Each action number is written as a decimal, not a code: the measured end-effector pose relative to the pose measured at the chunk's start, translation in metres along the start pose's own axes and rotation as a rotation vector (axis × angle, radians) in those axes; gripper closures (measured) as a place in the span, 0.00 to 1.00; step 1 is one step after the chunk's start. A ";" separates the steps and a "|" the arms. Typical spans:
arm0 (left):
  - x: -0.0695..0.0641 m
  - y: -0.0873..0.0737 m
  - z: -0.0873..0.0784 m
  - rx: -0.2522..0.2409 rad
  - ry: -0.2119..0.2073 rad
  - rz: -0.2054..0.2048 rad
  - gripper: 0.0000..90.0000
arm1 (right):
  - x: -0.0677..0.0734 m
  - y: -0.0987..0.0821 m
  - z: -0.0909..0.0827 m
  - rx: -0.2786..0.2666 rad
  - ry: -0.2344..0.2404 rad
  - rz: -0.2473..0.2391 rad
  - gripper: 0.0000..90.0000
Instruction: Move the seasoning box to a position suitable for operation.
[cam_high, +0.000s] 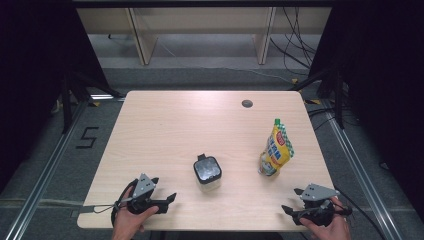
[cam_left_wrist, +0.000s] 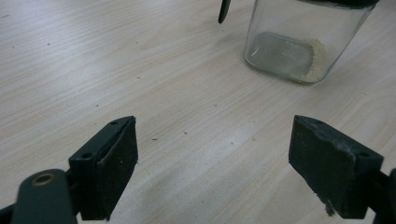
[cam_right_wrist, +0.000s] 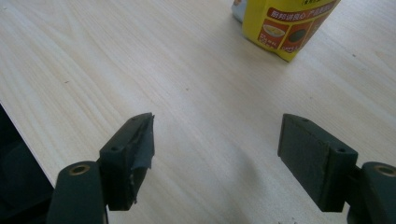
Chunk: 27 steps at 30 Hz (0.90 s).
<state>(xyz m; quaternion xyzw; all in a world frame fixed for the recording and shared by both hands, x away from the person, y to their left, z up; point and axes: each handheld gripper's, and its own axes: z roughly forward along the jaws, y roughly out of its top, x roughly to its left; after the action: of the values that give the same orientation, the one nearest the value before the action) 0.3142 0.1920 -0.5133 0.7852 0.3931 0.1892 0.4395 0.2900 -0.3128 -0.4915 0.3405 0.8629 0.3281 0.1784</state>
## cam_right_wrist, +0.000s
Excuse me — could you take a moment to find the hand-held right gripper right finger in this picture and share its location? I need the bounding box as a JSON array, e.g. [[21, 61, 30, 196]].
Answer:
[[277, 113, 359, 213]]

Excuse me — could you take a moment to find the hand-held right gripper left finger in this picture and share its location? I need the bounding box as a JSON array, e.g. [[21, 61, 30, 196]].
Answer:
[[98, 112, 156, 212]]

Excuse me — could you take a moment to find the yellow printed pouch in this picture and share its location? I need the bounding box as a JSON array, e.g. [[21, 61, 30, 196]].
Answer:
[[242, 0, 342, 63]]

